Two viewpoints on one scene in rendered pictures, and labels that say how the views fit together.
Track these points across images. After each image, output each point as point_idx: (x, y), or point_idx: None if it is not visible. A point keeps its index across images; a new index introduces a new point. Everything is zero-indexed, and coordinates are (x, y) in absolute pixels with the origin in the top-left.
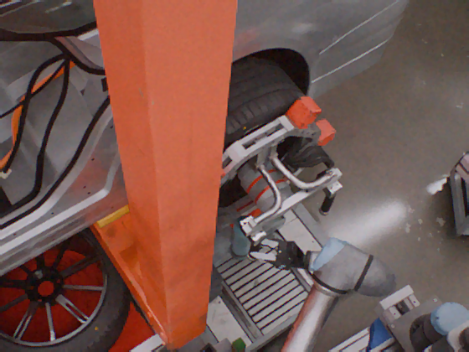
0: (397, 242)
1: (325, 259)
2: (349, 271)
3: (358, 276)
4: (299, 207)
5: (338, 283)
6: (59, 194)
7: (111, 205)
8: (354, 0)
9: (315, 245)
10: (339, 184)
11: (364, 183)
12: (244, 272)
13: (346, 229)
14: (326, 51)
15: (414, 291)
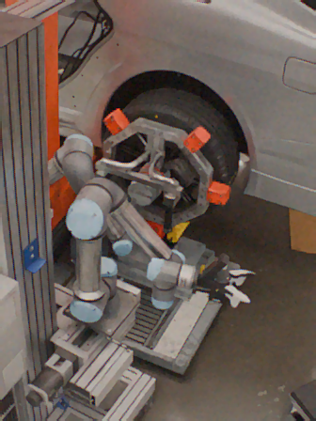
0: (242, 391)
1: (70, 137)
2: (69, 148)
3: (68, 152)
4: (213, 306)
5: (60, 153)
6: (59, 88)
7: (83, 132)
8: (286, 103)
9: (188, 328)
10: (174, 197)
11: (276, 348)
12: None
13: (225, 351)
14: (262, 141)
15: (206, 420)
